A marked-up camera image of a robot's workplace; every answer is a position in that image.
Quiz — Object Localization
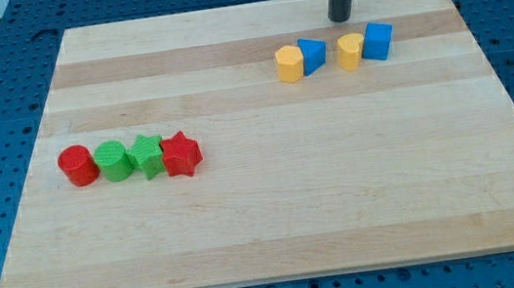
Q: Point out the red star block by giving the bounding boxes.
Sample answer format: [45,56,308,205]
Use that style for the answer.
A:
[160,131,203,177]

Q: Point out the green star block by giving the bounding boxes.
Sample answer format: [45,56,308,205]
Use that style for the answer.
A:
[126,135,166,180]

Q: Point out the yellow pentagon block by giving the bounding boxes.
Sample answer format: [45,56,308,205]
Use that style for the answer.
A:
[274,45,304,83]

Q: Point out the blue triangle block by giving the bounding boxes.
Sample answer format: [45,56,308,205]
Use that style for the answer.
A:
[297,38,327,76]

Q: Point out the yellow heart block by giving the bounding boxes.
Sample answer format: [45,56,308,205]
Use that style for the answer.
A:
[336,32,364,72]

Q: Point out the green cylinder block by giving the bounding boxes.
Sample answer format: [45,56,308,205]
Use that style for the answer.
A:
[94,140,135,183]

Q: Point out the light wooden board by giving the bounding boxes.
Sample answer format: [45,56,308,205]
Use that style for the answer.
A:
[0,0,514,288]

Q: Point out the blue cube block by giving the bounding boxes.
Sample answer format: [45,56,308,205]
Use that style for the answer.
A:
[362,22,393,61]

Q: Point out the red cylinder block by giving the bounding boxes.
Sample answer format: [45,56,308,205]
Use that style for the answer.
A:
[58,144,100,186]

